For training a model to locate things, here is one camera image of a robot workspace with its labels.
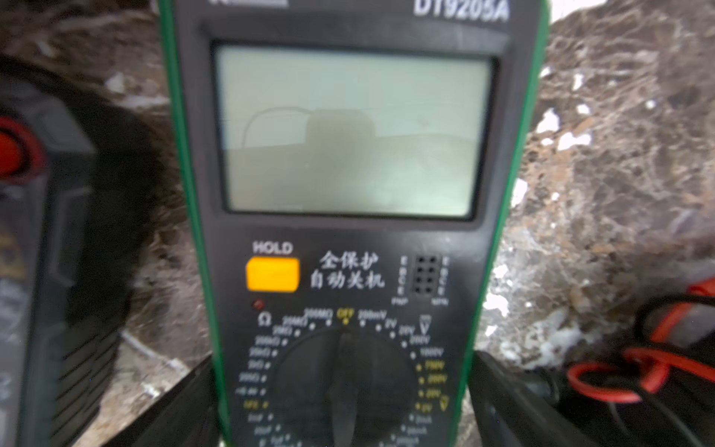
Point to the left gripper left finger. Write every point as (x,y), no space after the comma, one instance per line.
(183,417)

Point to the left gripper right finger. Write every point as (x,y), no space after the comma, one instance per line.
(520,409)

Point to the small dark multimeter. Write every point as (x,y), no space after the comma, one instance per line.
(659,390)
(77,177)

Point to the large green multimeter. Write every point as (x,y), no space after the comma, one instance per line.
(348,168)

